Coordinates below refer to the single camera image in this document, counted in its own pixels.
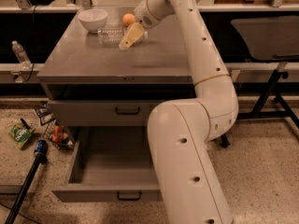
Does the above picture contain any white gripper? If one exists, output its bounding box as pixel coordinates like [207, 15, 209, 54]
[119, 0, 174, 50]

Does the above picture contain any upright water bottle on ledge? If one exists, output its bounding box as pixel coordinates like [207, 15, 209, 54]
[12, 41, 32, 69]

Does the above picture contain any open grey bottom drawer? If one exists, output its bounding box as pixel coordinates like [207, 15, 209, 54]
[52, 126, 162, 203]

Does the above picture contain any black folding table stand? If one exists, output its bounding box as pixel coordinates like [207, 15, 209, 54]
[219, 15, 299, 148]

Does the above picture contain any closed grey upper drawer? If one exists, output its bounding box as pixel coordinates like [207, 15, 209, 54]
[49, 100, 160, 126]

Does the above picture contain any wire basket with items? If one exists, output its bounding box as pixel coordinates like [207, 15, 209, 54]
[43, 120, 74, 151]

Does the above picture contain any green snack bag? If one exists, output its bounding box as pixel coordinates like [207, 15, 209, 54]
[8, 123, 35, 148]

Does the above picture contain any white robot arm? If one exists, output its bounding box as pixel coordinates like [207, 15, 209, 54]
[120, 0, 238, 224]

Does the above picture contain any blue soda can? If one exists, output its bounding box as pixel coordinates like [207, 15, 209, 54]
[34, 140, 48, 155]

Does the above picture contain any black pole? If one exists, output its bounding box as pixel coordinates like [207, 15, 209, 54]
[5, 153, 47, 224]

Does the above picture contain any clear plastic water bottle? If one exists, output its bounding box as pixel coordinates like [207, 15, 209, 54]
[97, 28, 125, 44]

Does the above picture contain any black marker pen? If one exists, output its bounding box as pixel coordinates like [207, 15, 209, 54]
[21, 119, 31, 130]

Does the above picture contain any white ceramic bowl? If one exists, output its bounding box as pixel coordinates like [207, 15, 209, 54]
[78, 8, 107, 33]

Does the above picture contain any orange ball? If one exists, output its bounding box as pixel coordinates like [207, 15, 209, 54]
[122, 13, 135, 27]

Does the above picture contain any grey metal drawer cabinet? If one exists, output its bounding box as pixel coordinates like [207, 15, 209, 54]
[37, 16, 195, 137]

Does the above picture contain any dark snack packet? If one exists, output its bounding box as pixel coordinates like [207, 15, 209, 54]
[34, 102, 55, 126]

